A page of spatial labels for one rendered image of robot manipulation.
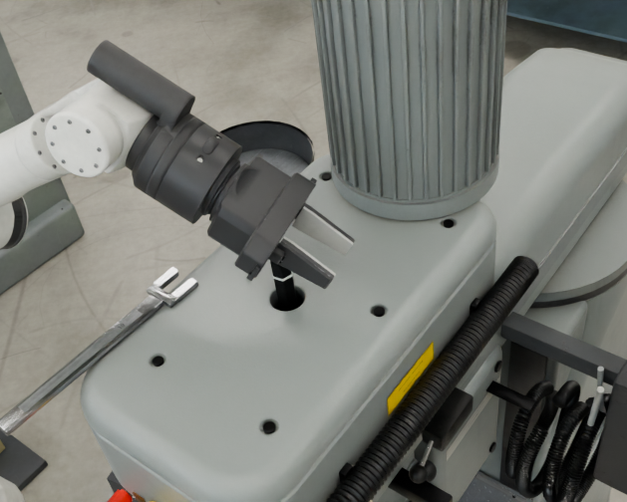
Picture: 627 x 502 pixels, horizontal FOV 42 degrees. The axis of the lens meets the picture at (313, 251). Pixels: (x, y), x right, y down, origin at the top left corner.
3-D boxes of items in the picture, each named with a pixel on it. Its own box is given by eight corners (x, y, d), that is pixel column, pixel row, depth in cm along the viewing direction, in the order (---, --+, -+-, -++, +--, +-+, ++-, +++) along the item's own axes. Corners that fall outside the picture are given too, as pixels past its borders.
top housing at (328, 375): (274, 606, 79) (247, 524, 68) (95, 473, 92) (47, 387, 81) (505, 298, 104) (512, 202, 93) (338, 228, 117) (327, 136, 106)
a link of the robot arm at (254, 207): (296, 216, 87) (200, 155, 87) (330, 162, 80) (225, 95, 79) (241, 300, 79) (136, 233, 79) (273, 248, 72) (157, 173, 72)
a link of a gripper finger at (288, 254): (326, 287, 80) (271, 252, 79) (338, 270, 77) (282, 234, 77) (319, 299, 79) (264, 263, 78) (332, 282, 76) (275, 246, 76)
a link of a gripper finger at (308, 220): (355, 241, 80) (301, 206, 79) (342, 258, 82) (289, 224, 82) (361, 230, 81) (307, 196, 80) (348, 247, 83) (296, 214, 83)
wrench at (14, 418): (14, 442, 77) (11, 437, 77) (-10, 421, 79) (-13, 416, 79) (198, 286, 89) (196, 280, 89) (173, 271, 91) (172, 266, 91)
